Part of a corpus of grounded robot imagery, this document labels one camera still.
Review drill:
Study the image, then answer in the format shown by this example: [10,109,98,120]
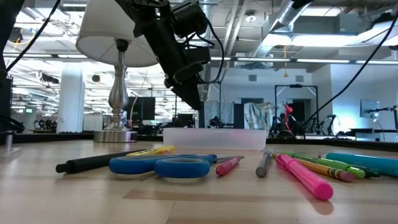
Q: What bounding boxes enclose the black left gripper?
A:
[141,18,212,110]

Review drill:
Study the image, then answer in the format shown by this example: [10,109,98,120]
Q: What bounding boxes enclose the clear plastic supply box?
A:
[162,127,267,152]

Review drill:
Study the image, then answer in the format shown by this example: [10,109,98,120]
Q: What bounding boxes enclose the yellow highlighter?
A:
[125,145,177,157]

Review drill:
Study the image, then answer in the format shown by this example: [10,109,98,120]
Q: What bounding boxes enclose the blue handled scissors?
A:
[108,154,246,179]

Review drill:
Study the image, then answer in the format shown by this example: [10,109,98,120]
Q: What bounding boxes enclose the small red-pink pen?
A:
[215,155,243,177]

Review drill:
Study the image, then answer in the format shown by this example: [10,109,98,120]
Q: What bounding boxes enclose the grey pen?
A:
[255,151,274,179]

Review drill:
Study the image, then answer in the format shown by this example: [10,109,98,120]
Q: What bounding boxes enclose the thick black pen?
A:
[55,149,146,174]

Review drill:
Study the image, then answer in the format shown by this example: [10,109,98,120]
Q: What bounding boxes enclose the pink highlighter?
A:
[275,153,334,201]

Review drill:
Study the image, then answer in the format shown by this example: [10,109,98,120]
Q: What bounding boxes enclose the yellow pencil pink eraser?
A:
[272,152,356,184]

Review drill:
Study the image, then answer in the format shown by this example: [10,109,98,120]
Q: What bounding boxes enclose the light green marker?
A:
[281,151,381,179]

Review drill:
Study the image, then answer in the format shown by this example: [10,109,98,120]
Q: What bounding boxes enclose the teal marker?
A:
[320,152,398,178]

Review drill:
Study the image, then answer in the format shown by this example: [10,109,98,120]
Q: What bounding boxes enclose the black monitor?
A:
[126,96,156,126]

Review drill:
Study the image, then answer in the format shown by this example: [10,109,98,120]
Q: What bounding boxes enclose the patterned cloth cover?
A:
[244,102,277,130]

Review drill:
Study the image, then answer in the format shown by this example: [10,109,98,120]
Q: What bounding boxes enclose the white shade table lamp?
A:
[75,0,159,143]

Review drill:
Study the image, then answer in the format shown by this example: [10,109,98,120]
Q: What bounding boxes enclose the white building column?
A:
[57,63,86,134]

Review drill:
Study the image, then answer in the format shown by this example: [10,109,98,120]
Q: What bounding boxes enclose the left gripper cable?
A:
[186,18,225,85]

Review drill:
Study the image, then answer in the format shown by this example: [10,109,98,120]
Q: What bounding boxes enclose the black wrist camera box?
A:
[172,2,208,39]

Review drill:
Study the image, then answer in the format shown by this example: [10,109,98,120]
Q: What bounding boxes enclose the black aluminium table frame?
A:
[0,132,398,152]

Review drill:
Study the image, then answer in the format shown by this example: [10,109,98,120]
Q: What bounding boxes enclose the black right arm feed cable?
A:
[298,12,398,131]

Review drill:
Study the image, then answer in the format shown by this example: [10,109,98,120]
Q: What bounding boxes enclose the wall mounted screen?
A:
[360,99,381,119]

